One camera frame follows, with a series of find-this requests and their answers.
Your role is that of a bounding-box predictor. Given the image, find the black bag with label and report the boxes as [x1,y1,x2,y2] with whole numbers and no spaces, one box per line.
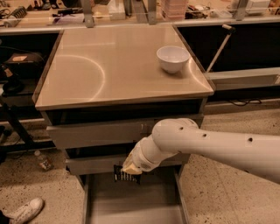
[4,52,45,79]

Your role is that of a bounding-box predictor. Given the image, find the grey drawer cabinet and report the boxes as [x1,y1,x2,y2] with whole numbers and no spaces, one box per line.
[31,24,216,224]

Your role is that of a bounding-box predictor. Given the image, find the black metal stand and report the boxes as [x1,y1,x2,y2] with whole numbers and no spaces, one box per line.
[1,101,55,153]

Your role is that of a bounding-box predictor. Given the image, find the black cable on floor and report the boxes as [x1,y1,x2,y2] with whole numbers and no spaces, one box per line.
[227,98,263,107]

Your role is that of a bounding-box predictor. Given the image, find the black headphones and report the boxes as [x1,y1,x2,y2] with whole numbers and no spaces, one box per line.
[1,65,25,94]

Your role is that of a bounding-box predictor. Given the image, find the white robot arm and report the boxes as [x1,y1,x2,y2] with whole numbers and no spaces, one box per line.
[122,118,280,184]

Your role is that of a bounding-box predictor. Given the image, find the white device on bench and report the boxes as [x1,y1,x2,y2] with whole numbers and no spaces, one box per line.
[246,0,270,15]

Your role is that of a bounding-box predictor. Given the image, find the white box on bench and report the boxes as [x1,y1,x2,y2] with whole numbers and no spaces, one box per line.
[108,0,125,20]

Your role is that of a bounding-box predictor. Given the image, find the white sneaker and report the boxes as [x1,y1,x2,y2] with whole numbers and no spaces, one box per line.
[6,198,45,224]

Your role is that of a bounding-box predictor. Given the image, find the white bowl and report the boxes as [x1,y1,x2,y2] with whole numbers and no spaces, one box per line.
[157,45,190,74]

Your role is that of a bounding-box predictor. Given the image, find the grey top drawer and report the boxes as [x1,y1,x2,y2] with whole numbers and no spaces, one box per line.
[45,113,205,150]

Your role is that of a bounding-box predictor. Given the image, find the grey metal post middle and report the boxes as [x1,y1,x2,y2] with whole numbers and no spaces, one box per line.
[147,0,157,25]

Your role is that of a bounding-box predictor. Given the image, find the grey middle drawer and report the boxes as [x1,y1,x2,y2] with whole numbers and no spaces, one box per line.
[64,147,193,176]

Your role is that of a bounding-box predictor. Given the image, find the grey metal post right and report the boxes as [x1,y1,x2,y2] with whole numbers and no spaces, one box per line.
[232,0,249,21]

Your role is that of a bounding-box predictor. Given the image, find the grey metal post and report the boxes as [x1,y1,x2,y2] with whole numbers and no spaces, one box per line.
[232,0,249,21]
[147,0,157,25]
[80,0,95,28]

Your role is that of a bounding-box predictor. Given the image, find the grey open bottom drawer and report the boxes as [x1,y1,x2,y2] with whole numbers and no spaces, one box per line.
[82,166,189,224]

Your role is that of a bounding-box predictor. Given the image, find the pink stacked trays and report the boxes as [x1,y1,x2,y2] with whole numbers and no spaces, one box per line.
[160,0,188,20]

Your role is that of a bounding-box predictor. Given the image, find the plastic water bottle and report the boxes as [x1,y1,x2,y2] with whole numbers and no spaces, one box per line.
[34,150,53,171]

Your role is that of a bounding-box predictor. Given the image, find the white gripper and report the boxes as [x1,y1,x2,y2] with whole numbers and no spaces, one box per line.
[122,139,158,175]

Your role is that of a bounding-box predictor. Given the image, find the grey metal post left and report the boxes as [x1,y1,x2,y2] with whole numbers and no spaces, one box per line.
[80,0,95,28]

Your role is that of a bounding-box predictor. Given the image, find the black rxbar chocolate bar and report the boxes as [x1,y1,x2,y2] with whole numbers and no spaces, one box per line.
[114,164,141,184]

